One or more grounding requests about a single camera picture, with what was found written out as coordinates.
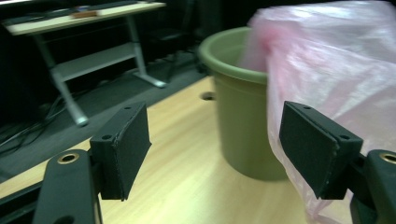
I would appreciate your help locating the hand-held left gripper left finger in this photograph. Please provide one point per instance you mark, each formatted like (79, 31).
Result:
(124, 155)

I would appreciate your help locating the green plastic bin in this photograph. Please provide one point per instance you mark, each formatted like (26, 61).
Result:
(246, 124)

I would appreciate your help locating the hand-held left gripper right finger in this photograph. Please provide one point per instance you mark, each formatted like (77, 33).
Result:
(311, 149)

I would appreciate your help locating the brown object on desk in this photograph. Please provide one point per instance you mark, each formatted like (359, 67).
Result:
(84, 14)

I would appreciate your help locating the pink plastic bag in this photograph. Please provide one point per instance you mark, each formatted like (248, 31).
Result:
(336, 62)

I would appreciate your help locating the white-framed desk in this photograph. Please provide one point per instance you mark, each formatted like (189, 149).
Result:
(93, 59)

